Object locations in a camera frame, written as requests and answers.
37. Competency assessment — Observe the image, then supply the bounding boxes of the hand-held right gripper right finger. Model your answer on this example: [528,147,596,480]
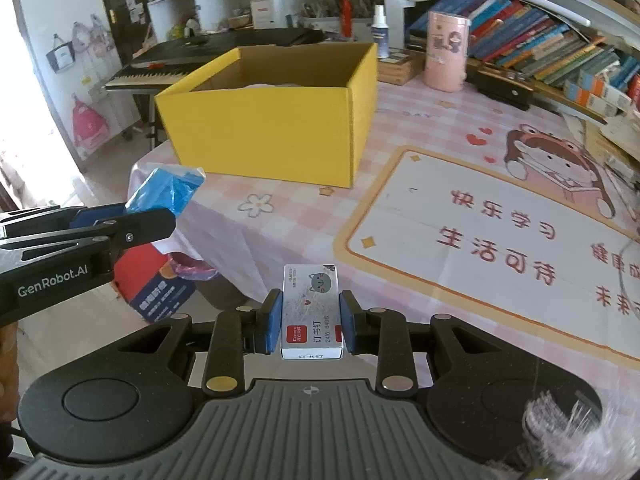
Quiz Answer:
[339,289,519,397]

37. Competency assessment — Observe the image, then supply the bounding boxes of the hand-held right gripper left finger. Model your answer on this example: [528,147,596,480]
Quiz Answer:
[107,288,284,397]

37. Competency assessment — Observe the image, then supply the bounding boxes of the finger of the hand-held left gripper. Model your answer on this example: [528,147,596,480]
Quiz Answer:
[0,203,128,240]
[0,208,177,267]

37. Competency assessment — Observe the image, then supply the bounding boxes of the grey staple box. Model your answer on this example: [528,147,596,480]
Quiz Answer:
[280,263,345,361]

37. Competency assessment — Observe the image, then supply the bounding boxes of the blue plastic packet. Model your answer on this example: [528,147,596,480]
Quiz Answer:
[124,165,207,218]

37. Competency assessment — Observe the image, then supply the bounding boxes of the yellow cardboard box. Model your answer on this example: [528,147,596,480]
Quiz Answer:
[154,42,378,190]

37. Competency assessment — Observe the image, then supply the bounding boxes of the person's left hand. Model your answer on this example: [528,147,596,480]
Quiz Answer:
[0,322,21,411]

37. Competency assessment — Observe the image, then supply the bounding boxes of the red blue carton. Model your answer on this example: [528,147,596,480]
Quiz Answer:
[112,245,197,323]

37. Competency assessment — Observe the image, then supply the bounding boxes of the pink plastic bag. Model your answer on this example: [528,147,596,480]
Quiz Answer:
[167,252,221,281]

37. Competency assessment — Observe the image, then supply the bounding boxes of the pink backpack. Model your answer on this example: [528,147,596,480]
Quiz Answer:
[71,95,108,151]

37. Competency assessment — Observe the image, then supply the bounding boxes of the black keyboard stand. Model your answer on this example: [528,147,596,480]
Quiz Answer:
[120,87,161,153]

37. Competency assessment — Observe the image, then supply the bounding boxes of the hanging bags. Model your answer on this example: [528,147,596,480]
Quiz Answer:
[46,20,116,73]

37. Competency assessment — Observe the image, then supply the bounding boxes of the black electronic keyboard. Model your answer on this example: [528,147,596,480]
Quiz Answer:
[104,27,326,93]

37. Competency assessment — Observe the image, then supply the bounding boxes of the white box red label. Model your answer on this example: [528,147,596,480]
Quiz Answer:
[250,0,275,30]

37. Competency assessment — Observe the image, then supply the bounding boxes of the small wooden box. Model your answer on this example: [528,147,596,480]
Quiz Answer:
[376,47,426,87]

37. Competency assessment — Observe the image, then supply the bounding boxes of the black case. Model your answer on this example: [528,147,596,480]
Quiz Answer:
[474,67,535,111]

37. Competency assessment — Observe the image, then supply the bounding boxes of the pink cylinder tin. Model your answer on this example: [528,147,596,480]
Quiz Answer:
[424,10,472,93]

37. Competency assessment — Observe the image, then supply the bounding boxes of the white spray bottle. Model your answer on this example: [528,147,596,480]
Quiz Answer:
[371,4,391,59]

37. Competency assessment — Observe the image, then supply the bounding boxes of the stack of papers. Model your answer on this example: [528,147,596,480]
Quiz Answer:
[600,115,640,186]

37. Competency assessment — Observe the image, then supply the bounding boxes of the white orange carton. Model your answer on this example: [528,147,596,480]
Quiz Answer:
[564,69,640,117]

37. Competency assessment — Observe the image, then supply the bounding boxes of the row of leaning books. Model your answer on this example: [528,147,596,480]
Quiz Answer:
[407,0,640,106]

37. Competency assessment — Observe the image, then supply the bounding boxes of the white cable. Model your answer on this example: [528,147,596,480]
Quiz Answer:
[612,237,640,321]

